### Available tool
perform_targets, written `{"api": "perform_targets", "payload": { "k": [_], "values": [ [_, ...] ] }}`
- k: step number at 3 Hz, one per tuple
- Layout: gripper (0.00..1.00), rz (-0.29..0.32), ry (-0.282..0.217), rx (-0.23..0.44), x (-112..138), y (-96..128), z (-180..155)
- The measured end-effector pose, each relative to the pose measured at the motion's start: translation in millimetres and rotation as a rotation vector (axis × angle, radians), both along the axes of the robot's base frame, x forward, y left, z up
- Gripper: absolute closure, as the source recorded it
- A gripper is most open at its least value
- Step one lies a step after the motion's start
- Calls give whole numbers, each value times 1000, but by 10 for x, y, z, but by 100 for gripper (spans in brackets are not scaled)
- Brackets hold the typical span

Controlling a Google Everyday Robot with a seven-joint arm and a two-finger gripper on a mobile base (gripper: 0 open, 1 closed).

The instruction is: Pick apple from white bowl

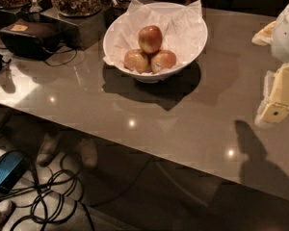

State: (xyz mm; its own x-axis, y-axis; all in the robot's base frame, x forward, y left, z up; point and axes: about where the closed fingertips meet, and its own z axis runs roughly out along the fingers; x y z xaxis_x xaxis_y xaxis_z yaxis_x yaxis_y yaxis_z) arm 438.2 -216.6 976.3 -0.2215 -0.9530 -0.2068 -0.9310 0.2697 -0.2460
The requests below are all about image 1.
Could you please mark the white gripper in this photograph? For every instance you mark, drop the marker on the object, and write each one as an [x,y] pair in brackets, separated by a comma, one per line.
[286,36]

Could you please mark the red apple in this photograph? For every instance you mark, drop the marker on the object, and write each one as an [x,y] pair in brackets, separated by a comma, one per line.
[161,60]
[136,60]
[150,39]

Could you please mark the white bowl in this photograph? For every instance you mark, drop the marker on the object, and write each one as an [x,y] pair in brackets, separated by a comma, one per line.
[157,76]

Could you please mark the white paper liner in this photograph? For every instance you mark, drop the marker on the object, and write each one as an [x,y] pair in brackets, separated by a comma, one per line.
[186,32]

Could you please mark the dark square stand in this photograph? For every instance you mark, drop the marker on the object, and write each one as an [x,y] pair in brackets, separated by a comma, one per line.
[81,32]

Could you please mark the metal scoop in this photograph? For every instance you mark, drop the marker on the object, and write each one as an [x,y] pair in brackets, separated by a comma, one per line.
[35,7]

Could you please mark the black case with label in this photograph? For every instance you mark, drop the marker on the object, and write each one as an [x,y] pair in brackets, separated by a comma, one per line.
[31,40]

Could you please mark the blue foot pedal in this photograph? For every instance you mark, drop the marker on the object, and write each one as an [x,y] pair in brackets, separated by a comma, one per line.
[12,168]

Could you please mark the white sneaker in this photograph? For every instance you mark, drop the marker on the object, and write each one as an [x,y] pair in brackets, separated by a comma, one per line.
[5,209]

